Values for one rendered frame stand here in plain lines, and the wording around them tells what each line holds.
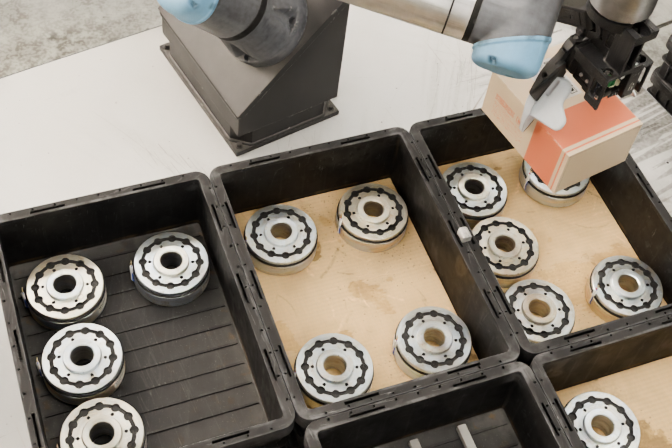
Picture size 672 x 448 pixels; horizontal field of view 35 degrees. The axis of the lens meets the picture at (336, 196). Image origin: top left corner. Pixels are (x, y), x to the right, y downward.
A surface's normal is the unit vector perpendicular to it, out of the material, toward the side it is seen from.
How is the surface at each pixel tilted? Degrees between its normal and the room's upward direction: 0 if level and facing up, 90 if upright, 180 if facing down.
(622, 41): 90
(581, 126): 0
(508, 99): 90
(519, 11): 37
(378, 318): 0
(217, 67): 44
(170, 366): 0
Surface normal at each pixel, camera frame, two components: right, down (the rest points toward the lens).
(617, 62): -0.86, 0.36
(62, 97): 0.09, -0.60
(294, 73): 0.53, 0.71
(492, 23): -0.19, 0.47
